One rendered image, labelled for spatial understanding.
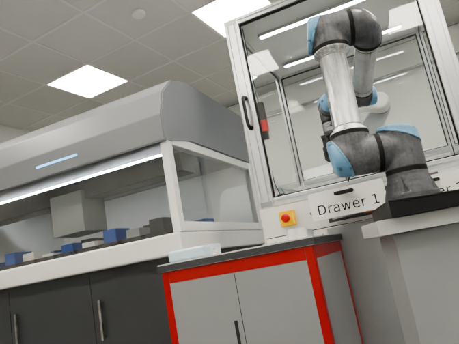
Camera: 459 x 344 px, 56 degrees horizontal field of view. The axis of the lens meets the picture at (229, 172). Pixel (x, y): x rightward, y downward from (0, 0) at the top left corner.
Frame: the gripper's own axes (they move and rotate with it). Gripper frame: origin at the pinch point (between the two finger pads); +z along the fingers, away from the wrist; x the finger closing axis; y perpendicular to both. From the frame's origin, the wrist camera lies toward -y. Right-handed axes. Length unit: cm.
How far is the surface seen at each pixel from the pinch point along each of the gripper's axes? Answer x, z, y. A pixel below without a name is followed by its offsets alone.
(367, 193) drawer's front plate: 10.8, 8.8, -6.6
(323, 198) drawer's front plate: 10.7, 7.4, 10.0
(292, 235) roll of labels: 25.7, 19.4, 21.1
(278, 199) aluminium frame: -23.0, 0.1, 37.7
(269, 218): -23, 8, 44
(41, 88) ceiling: -143, -179, 299
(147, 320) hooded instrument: -5, 47, 110
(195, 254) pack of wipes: 33, 20, 58
